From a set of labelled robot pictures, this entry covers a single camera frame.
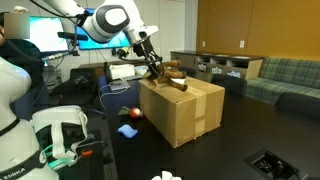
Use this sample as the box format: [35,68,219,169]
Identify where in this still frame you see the large wall TV screen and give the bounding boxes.
[75,8,141,51]

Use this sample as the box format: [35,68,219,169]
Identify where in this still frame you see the brown plush moose toy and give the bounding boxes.
[143,59,189,92]

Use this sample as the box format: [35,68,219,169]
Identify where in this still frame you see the white VR headset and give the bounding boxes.
[30,105,89,162]

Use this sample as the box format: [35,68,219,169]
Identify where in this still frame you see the red toy radish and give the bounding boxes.
[118,105,144,120]

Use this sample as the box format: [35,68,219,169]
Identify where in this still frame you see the green plaid sofa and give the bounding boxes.
[244,56,320,108]

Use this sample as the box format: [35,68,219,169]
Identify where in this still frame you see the plain white cloth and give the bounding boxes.
[151,170,183,180]

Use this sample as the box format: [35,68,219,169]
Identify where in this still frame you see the black office chair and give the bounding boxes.
[51,68,99,108]

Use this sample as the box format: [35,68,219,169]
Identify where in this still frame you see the white box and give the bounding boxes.
[109,63,136,81]

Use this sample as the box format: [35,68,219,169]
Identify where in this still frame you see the blue sponge cloth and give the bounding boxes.
[117,124,139,139]

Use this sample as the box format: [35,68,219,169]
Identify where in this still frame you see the black camera on stand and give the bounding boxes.
[57,31,90,57]

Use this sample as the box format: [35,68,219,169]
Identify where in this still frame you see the large cardboard box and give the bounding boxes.
[138,75,226,149]

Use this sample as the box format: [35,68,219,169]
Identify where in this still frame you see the person in dark jacket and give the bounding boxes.
[0,11,50,121]

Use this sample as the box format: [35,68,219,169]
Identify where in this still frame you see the silver flat device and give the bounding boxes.
[109,79,132,92]

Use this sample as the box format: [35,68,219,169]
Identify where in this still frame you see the pale box stack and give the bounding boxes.
[134,64,149,77]

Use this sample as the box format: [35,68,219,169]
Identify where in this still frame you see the black chair back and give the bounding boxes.
[210,73,248,97]
[179,66,198,78]
[273,91,320,120]

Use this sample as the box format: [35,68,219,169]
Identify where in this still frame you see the wooden sideboard cabinet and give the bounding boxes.
[170,50,265,83]

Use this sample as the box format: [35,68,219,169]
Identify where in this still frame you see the black table socket box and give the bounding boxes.
[244,148,309,180]

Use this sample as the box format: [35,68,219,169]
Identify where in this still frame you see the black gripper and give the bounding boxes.
[132,37,164,79]

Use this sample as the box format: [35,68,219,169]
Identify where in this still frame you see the orange and black tool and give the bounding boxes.
[80,149,94,158]

